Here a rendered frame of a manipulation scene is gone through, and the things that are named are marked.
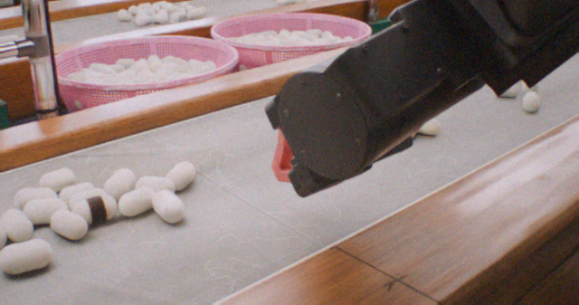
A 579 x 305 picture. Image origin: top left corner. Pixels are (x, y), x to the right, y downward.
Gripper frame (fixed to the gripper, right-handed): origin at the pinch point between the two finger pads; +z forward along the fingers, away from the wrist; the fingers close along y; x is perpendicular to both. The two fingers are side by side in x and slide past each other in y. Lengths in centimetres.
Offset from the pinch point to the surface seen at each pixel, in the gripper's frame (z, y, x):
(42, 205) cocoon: 9.5, 15.9, -5.5
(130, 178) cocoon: 9.9, 7.8, -5.4
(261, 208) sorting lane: 3.8, 0.9, 1.9
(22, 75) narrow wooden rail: 45, 2, -34
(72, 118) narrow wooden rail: 21.1, 6.1, -16.3
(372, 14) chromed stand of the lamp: 44, -73, -32
